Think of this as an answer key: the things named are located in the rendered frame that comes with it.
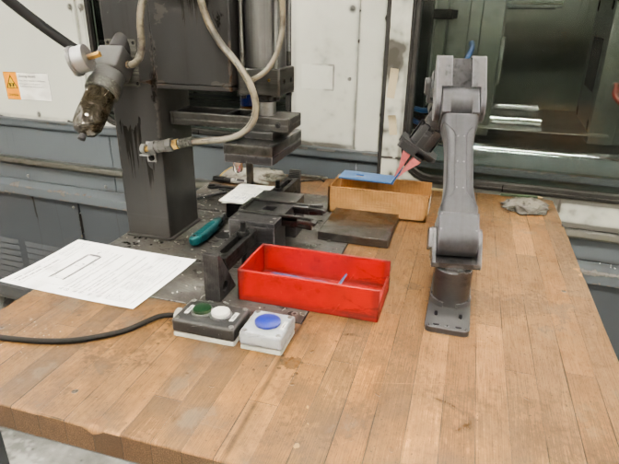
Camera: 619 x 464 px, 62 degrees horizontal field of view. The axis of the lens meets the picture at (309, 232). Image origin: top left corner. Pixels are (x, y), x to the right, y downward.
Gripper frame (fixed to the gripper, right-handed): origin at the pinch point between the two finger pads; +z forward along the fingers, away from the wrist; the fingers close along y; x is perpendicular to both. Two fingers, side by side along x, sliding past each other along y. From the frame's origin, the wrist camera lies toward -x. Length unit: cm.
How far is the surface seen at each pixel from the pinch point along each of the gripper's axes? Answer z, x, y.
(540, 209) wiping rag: -11.4, -11.0, -35.4
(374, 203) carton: 7.9, 5.5, 0.6
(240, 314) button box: 16, 63, 9
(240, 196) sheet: 23.7, 14.9, 28.5
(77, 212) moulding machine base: 103, -39, 95
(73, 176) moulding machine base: 90, -39, 103
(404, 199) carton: 2.5, 5.6, -4.8
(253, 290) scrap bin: 17, 54, 10
